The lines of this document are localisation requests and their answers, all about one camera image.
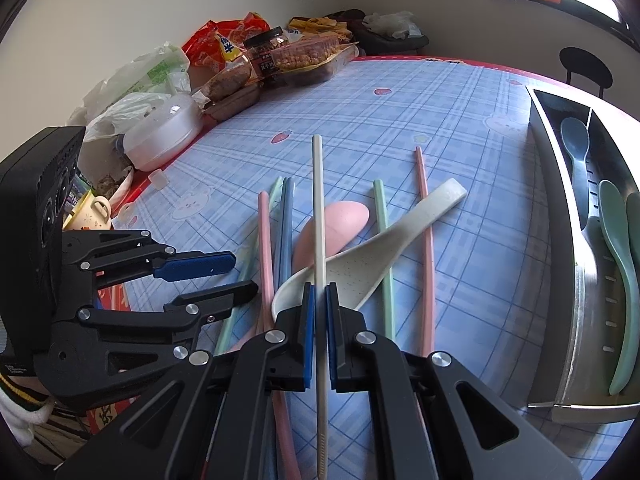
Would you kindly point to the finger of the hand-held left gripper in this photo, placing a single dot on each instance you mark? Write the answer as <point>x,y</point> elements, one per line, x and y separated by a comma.
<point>220,297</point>
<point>200,265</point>

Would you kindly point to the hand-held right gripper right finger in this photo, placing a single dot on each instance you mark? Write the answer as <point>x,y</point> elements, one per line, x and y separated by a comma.
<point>331,340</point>

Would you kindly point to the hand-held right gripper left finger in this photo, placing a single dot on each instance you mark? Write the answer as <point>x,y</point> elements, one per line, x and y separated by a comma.
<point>310,340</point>

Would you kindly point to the pink chopstick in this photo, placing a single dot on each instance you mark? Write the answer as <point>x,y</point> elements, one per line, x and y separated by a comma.
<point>424,185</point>
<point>265,240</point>

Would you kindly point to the white chopstick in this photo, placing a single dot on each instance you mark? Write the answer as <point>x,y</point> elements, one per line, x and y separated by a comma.
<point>318,210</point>

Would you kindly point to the metal utensil tray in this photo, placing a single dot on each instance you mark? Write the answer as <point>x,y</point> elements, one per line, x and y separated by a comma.
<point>555,240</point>

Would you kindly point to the person's left forearm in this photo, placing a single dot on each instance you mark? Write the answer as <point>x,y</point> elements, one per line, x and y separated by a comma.
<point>20,410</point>

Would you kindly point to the light green chopstick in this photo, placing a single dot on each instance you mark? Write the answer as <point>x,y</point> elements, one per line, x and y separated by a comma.
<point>231,310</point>
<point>381,210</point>

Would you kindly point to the patterned cream mug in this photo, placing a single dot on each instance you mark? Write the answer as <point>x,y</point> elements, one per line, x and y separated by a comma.
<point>90,212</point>

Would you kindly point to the blue chopstick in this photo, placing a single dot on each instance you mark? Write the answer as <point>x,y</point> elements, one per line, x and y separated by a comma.
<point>286,230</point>

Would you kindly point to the small clear plastic cup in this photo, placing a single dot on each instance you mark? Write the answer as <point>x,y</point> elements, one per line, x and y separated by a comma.
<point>157,180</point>

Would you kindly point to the white speckled spoon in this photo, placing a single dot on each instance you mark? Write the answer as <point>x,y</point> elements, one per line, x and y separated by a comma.
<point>380,255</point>

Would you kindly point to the white plastic bag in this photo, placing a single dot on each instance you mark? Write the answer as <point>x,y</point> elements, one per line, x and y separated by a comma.
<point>392,25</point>
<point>120,115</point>

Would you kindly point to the pink spoon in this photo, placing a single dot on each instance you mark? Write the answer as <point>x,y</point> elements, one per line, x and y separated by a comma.
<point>345,220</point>

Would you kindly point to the white lidded plastic container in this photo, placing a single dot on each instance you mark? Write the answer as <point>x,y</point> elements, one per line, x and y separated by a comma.
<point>160,130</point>

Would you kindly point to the brown paper food tray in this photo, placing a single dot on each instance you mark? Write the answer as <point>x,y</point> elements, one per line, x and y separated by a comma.
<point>235,107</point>

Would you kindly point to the green printed plastic bag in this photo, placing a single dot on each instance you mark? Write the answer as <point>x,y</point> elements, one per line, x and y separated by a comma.
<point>150,70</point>

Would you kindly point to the clear box of brown food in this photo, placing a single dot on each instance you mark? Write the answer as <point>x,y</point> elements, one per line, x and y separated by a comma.
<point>227,80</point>

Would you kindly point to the blue plaid table mat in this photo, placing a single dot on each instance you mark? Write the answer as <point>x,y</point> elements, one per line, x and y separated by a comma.
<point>350,110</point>

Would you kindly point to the black lidded jar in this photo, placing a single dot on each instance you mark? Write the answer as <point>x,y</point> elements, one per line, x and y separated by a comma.
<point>265,52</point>

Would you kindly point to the red snack bag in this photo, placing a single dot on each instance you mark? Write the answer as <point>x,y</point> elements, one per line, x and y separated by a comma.
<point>205,42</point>

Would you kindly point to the clear box of dark food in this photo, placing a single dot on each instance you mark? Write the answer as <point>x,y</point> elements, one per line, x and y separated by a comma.
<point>320,76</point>

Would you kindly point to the clear box of round nuts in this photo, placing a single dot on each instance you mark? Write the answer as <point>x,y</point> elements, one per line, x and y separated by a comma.
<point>305,55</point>

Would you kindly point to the yellow snack bag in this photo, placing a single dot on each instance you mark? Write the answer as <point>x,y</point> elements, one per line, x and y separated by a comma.
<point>315,27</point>

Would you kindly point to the black bag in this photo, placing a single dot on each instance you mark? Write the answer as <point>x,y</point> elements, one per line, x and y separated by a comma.
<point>395,44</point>

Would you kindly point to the green spoon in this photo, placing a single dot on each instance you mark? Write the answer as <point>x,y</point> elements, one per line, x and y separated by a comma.
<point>616,240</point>

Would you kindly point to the blue spoon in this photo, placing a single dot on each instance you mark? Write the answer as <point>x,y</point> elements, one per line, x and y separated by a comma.
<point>576,145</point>

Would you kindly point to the black round chair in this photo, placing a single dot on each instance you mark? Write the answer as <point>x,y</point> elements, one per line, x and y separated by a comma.
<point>585,62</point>

